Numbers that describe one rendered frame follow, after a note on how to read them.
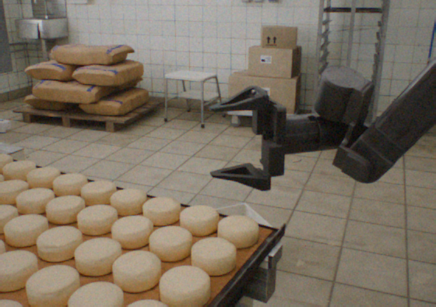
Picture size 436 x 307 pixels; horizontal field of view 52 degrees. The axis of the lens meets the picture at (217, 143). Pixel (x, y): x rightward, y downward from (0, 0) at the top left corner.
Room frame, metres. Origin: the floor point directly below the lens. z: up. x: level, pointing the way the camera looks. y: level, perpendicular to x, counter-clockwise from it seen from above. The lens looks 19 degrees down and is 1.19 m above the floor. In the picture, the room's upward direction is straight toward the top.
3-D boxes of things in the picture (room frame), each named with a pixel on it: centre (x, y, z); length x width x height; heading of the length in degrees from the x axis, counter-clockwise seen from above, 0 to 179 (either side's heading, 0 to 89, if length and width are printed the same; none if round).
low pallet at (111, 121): (4.32, 1.26, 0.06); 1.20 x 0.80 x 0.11; 71
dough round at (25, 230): (0.49, 0.23, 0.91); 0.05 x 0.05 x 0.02
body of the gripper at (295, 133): (0.63, -0.10, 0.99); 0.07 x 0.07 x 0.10; 16
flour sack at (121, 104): (4.23, 0.97, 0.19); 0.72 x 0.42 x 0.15; 163
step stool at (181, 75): (4.21, 0.22, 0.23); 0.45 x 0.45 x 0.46; 61
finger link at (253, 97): (0.61, -0.03, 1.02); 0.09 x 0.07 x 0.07; 106
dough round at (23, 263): (0.40, 0.22, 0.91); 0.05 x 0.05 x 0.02
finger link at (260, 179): (0.61, -0.04, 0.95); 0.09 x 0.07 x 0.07; 106
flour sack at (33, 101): (4.42, 1.54, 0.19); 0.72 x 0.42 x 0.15; 161
